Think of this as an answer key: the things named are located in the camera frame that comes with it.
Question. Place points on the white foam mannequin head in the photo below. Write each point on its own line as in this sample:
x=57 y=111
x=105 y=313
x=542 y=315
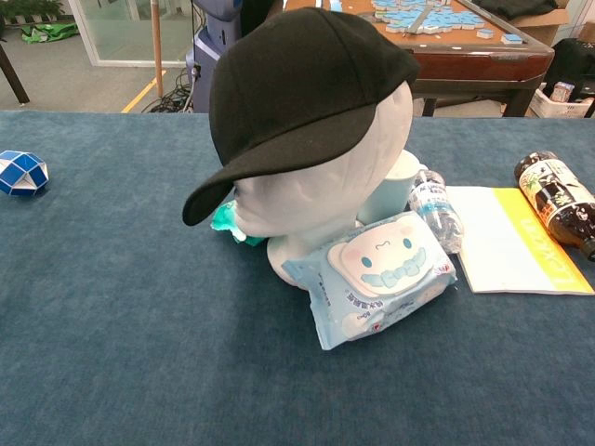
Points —
x=325 y=186

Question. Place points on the wooden pole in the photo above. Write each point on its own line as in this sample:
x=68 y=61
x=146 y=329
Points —
x=157 y=46

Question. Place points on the clear water bottle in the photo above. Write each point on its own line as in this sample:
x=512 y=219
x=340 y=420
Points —
x=434 y=209

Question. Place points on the light blue mug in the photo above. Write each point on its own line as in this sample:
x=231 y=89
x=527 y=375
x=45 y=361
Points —
x=390 y=195

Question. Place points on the black bag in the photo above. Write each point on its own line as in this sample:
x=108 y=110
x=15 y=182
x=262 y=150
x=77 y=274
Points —
x=572 y=60

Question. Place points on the black baseball cap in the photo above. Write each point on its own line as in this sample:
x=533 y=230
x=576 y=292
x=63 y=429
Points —
x=297 y=83

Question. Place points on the white plastic basket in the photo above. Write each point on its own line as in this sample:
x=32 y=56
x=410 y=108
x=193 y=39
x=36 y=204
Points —
x=564 y=109

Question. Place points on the black cloth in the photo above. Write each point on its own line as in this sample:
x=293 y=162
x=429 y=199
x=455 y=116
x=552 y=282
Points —
x=516 y=7

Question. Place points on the brown tea bottle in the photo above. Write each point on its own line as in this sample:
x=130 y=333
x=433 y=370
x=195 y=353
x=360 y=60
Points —
x=553 y=195

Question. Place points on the brown cardboard box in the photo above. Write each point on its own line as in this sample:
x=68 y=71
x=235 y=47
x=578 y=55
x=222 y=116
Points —
x=539 y=28

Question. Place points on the white yellow Lexicon book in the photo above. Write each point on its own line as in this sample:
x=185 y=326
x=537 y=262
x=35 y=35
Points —
x=493 y=241

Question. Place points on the green tissue pack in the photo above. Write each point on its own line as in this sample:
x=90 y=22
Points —
x=225 y=218

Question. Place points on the blue machine base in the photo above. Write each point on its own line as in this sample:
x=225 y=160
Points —
x=204 y=56

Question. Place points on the light blue wet wipes pack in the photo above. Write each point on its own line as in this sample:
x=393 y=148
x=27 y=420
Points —
x=372 y=288

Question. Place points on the blue mahjong tile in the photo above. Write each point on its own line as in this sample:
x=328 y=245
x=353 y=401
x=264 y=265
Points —
x=485 y=33
x=511 y=38

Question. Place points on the blue table mat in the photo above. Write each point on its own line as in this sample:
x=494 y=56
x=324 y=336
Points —
x=186 y=371

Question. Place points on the brown mahjong table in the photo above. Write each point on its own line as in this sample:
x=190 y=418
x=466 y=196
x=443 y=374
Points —
x=465 y=60

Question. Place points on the blue white snake cube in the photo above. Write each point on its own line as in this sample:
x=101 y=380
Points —
x=21 y=172

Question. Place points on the green bag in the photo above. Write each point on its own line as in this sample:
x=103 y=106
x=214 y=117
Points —
x=48 y=33

